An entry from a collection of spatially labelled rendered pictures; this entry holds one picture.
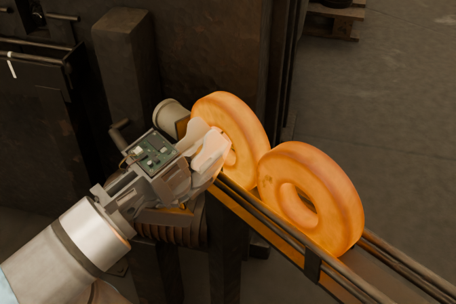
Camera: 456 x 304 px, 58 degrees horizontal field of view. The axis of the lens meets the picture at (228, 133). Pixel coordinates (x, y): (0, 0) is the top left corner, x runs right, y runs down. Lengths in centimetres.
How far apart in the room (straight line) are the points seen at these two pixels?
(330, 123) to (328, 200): 134
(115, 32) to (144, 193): 32
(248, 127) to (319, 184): 13
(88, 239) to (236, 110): 24
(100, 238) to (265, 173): 22
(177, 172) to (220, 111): 11
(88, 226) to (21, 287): 9
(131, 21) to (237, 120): 31
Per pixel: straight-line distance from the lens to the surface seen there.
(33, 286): 54
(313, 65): 217
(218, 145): 57
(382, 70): 222
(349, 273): 51
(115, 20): 78
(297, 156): 48
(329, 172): 48
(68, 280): 54
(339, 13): 239
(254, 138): 55
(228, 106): 56
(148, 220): 58
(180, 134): 66
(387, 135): 182
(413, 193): 162
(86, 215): 53
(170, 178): 52
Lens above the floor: 113
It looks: 42 degrees down
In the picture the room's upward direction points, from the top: straight up
